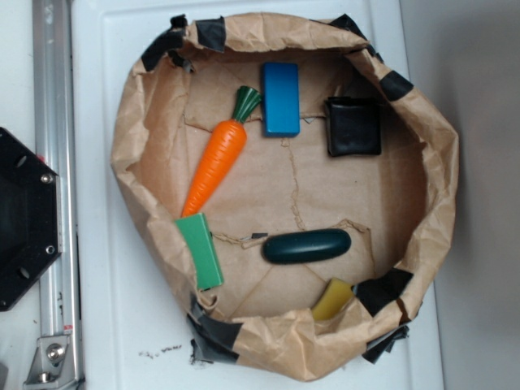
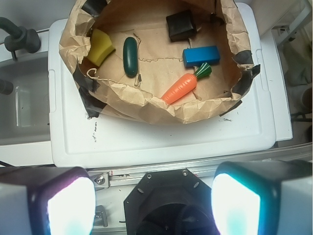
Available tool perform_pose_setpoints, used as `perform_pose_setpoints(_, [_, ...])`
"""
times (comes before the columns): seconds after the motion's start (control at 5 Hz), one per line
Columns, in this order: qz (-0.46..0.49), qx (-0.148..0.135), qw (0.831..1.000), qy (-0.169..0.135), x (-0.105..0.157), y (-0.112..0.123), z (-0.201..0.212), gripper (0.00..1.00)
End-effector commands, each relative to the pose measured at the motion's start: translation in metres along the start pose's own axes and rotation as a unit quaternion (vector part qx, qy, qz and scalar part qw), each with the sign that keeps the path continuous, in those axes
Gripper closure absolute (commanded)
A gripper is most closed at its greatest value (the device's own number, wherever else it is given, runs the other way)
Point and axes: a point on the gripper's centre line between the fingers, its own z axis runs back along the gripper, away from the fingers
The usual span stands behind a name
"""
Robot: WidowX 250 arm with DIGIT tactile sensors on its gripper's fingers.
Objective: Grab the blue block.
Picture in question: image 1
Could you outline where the dark green oval block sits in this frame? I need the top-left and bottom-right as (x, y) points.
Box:
(262, 228), (352, 265)

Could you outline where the metal corner bracket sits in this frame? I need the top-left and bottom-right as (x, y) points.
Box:
(23, 335), (75, 389)

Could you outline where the orange toy carrot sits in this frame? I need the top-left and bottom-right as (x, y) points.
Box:
(181, 85), (262, 218)

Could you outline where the blue rectangular block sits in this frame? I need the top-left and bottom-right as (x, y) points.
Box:
(262, 63), (300, 137)

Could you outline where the green rectangular block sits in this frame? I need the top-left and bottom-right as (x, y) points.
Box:
(175, 213), (223, 291)

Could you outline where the brown paper bag bin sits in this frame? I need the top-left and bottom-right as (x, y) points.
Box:
(110, 13), (459, 382)

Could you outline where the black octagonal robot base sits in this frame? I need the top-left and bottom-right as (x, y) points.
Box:
(0, 128), (61, 312)

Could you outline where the aluminium extrusion rail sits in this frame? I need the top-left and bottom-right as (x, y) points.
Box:
(32, 1), (85, 389)

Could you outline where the yellow block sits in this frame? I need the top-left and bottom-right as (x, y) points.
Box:
(311, 278), (353, 321)

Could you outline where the black square block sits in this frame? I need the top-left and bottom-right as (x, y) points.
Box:
(325, 97), (382, 157)

